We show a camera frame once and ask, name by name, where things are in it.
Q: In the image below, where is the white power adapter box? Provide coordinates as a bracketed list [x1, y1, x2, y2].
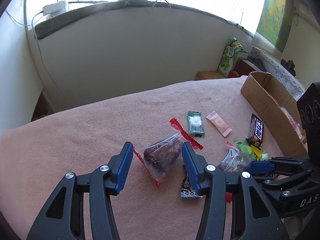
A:
[42, 1, 66, 16]

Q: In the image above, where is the clear red-edged dried fruit bag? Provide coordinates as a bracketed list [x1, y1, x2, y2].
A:
[133, 118, 203, 187]

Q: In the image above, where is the yellow snack packet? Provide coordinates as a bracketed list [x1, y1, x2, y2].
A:
[250, 145, 262, 161]

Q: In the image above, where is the light green candy packet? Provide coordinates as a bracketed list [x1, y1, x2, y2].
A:
[235, 140, 268, 161]

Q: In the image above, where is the yellow green wall painting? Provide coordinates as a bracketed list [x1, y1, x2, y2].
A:
[257, 0, 294, 53]

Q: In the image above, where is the pink candy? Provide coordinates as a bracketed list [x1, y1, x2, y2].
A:
[206, 111, 232, 137]

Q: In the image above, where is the green candy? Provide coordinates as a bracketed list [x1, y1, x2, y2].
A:
[187, 111, 205, 138]

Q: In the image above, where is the brown cardboard box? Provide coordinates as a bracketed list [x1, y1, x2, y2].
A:
[240, 72, 308, 157]

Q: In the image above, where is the green tissue box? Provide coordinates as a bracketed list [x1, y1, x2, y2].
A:
[217, 37, 245, 77]

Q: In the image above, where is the pink table cloth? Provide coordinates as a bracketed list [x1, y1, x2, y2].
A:
[0, 76, 286, 240]

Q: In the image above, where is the brown Snickers bar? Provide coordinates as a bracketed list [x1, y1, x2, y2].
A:
[246, 113, 264, 148]

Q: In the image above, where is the white lace cloth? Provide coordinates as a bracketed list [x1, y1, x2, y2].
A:
[249, 32, 305, 101]

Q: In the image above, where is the black patterned snack packet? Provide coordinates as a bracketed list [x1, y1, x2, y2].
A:
[180, 165, 203, 199]

